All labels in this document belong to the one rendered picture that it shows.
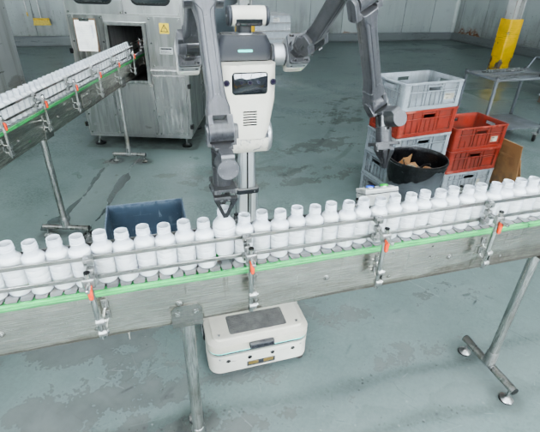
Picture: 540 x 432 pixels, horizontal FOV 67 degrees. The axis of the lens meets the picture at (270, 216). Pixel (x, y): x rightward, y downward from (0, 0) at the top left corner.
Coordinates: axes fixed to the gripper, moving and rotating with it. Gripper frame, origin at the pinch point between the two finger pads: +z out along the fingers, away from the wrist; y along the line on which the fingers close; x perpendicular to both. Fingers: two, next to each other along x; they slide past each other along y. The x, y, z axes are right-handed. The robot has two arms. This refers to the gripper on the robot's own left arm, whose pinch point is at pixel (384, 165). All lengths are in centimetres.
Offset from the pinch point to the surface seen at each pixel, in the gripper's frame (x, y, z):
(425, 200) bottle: -17.9, 4.9, 11.4
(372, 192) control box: -3.6, -7.5, 8.8
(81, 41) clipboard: 350, -142, -128
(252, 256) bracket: -25, -60, 20
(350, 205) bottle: -19.3, -24.5, 9.4
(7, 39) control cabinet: 625, -281, -197
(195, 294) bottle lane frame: -15, -76, 32
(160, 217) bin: 45, -84, 17
